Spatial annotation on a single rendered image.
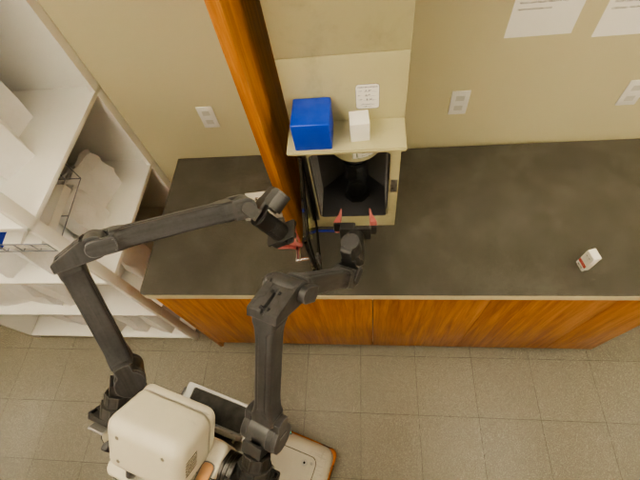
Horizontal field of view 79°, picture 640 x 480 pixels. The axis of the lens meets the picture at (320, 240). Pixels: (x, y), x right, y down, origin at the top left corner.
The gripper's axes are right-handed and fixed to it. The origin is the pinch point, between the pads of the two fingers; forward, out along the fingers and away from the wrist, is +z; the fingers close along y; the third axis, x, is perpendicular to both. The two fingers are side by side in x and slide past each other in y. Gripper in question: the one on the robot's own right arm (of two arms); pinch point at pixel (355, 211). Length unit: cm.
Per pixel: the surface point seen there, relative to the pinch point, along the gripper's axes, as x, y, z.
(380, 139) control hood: -33.9, -7.4, 0.0
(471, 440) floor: 117, -56, -62
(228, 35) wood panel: -66, 24, -1
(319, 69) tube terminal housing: -50, 8, 8
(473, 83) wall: -9, -44, 51
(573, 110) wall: 7, -86, 51
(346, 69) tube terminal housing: -50, 1, 8
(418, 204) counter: 22.6, -25.2, 18.3
